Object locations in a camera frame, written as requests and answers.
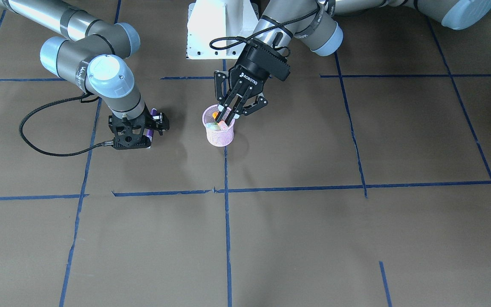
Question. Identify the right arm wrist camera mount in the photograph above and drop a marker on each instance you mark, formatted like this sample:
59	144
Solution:
129	134

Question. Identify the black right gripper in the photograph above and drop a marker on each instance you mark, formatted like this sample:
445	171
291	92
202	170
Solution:
161	122

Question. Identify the purple highlighter pen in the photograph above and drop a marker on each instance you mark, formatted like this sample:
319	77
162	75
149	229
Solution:
151	124

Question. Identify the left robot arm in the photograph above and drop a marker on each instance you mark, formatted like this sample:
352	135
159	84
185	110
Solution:
312	21

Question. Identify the pink mesh pen holder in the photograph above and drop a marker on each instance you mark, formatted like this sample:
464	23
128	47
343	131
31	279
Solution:
217	138

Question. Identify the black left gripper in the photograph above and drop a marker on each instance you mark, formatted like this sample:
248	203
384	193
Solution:
252	71

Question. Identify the white pedestal column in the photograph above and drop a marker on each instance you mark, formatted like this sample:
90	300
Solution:
211	19

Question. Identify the green highlighter pen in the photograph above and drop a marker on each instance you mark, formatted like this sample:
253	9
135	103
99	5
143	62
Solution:
213	126

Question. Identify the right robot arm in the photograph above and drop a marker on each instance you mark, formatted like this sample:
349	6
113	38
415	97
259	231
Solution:
90	53

